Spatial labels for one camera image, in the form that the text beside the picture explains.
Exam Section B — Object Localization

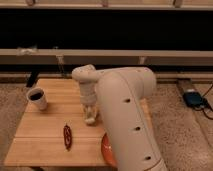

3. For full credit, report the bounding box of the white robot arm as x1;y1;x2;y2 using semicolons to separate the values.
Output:
72;65;168;171

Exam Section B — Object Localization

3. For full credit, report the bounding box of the black table leg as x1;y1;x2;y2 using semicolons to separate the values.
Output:
26;71;39;87

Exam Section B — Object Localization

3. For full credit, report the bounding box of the orange plate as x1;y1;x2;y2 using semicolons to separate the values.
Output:
101;134;117;168

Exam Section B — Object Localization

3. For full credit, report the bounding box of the white paper cup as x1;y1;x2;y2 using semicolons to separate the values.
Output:
26;87;47;110

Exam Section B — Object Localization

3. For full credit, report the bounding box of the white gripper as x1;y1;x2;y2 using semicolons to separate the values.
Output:
80;84;97;115

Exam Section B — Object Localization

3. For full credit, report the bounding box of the black cable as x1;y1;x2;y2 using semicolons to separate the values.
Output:
199;83;213;120

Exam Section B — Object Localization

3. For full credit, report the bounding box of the blue electronic box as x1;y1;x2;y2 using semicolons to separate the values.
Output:
183;89;205;107

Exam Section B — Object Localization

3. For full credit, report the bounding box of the wooden wall rail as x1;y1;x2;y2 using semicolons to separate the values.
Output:
0;48;213;66

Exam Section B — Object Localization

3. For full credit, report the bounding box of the dark red chili pepper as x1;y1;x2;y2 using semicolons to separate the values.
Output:
63;125;72;150

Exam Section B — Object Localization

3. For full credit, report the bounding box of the white sponge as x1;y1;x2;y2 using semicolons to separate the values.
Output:
85;107;97;125

